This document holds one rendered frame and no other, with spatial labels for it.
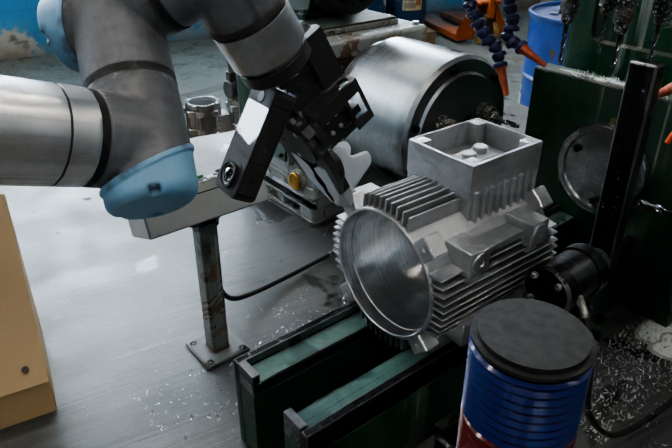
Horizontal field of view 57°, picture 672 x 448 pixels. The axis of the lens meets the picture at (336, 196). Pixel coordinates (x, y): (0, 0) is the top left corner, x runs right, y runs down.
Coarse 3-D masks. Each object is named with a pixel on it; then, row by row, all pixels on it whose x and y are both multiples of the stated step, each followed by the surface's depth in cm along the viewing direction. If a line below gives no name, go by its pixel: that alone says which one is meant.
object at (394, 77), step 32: (352, 64) 109; (384, 64) 103; (416, 64) 99; (448, 64) 97; (480, 64) 102; (384, 96) 100; (416, 96) 96; (448, 96) 99; (480, 96) 104; (384, 128) 100; (416, 128) 96; (384, 160) 103
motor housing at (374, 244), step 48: (384, 192) 69; (432, 192) 69; (336, 240) 77; (384, 240) 80; (480, 240) 68; (384, 288) 79; (432, 288) 64; (480, 288) 68; (384, 336) 75; (432, 336) 67
